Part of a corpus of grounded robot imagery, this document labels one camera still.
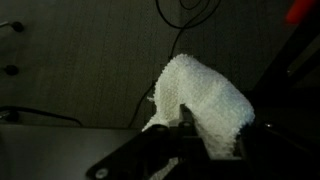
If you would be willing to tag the black stand pole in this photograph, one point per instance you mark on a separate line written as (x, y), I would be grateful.
(293, 48)

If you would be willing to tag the white terry towel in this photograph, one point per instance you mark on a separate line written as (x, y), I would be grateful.
(206, 96)

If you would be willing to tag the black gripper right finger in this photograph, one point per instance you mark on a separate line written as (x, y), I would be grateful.
(283, 156)

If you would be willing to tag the black round knob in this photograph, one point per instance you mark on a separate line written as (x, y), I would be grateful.
(11, 70)
(17, 26)

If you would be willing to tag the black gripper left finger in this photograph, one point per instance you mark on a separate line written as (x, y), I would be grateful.
(160, 150)

